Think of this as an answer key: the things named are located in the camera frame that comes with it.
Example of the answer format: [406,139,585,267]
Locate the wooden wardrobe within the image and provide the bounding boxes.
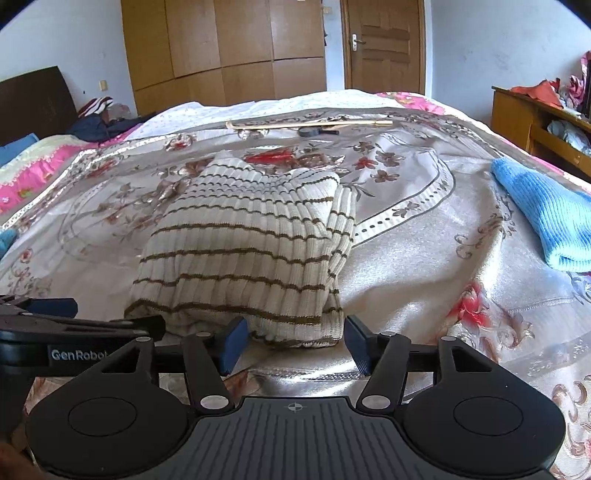
[121,0,327,115]

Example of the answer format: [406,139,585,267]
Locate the blue fuzzy knit garment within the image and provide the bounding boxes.
[0,229,18,259]

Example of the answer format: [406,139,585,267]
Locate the pink cartoon print quilt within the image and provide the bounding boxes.
[1,124,141,215]

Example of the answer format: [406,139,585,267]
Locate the dark wooden headboard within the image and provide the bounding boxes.
[0,66,78,145]

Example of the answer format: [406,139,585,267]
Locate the wooden side desk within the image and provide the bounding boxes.
[491,87,590,182]

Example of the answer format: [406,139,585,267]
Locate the wooden door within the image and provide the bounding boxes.
[339,0,426,94]

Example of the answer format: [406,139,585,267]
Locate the navy clothes pile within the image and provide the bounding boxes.
[66,96,155,144]

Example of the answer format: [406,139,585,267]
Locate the blue pillow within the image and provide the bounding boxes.
[0,133,39,166]

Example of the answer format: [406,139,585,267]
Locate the silver floral bedspread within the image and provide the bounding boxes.
[1,93,590,479]

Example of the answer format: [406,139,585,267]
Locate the light blue knit garment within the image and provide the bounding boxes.
[491,158,590,273]

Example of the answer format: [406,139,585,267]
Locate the beige brown-striped knit sweater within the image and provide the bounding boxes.
[124,152,356,348]

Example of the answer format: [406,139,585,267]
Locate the red cloth on desk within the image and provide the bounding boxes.
[510,80,562,109]

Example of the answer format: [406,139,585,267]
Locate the black round object on bed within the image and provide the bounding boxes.
[297,126,339,138]

